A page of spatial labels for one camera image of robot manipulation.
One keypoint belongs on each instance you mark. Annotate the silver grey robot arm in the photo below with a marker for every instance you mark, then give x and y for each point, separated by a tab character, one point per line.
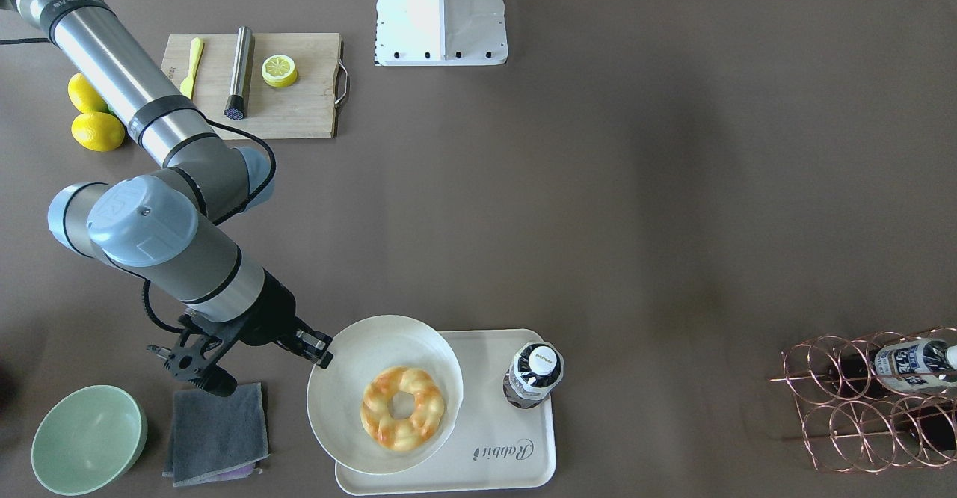
164	226

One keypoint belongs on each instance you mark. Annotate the steel muddler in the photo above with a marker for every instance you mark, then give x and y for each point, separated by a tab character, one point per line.
237	100

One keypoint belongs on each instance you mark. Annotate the glazed yellow donut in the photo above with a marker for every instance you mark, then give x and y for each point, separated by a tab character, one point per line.
402	408

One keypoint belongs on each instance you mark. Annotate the yellow plastic knife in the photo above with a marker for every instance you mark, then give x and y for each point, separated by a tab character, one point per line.
196	49

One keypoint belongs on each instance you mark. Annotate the bottle with white label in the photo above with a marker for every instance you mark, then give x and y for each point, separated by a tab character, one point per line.
916	366

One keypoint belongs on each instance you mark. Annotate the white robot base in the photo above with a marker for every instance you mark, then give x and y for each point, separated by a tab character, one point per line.
440	33

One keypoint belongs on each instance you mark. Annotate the grey folded cloth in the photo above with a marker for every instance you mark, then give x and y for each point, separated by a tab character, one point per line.
215	439

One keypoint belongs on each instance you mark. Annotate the whole yellow lemon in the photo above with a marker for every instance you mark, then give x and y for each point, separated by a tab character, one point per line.
98	131
84	96

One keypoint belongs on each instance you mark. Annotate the white plastic tray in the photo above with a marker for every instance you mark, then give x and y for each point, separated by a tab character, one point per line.
494	445

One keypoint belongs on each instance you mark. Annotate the wooden cutting board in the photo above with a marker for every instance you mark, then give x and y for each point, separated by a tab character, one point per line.
305	110

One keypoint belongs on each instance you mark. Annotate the white bowl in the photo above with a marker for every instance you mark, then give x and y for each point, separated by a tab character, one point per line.
361	352

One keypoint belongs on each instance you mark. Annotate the green bowl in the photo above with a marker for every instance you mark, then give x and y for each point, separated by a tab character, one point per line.
87	440

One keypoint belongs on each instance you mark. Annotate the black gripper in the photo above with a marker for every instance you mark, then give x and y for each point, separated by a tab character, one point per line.
274	316

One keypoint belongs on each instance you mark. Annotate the copper wire bottle rack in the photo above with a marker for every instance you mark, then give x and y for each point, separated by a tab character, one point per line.
850	422

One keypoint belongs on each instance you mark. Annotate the dark drink bottle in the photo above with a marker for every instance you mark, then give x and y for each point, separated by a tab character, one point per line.
535	370

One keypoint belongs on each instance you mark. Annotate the lemon half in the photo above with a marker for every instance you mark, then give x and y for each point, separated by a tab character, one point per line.
279	71

